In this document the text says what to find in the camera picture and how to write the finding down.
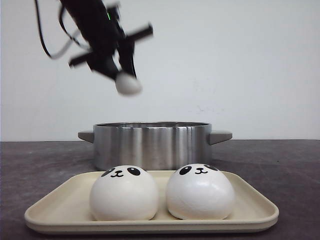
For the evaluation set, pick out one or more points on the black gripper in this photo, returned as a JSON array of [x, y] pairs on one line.
[[99, 26]]

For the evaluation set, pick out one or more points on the panda bun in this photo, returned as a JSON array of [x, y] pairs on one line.
[[127, 85], [124, 193], [199, 192]]

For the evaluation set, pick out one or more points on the stainless steel steamer pot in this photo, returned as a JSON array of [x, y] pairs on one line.
[[159, 145]]

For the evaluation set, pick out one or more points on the beige rectangular tray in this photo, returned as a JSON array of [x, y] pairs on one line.
[[66, 210]]

